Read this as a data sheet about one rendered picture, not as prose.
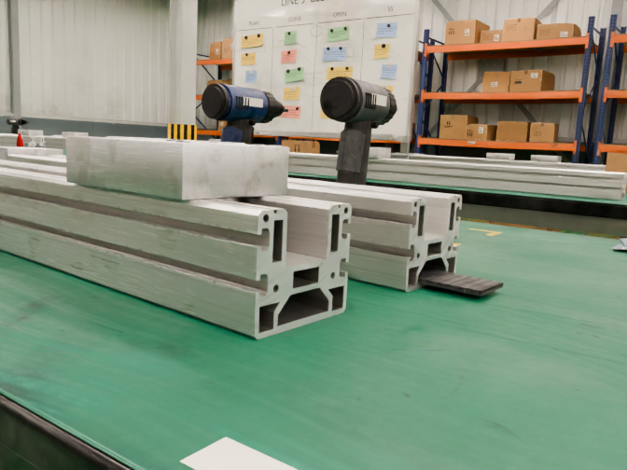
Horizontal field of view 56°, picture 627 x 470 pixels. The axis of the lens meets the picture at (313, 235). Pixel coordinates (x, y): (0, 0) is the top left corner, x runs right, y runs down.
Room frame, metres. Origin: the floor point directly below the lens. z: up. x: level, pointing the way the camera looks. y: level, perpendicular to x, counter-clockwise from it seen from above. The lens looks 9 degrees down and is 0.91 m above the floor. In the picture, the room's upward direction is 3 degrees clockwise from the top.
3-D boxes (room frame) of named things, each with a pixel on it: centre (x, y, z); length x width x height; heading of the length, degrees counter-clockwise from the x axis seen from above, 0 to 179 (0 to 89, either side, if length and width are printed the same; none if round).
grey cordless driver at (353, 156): (0.87, -0.07, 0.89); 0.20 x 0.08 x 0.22; 150
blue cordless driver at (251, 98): (1.06, 0.12, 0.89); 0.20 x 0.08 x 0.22; 144
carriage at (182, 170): (0.50, 0.12, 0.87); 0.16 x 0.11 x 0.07; 51
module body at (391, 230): (0.80, 0.19, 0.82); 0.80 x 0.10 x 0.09; 51
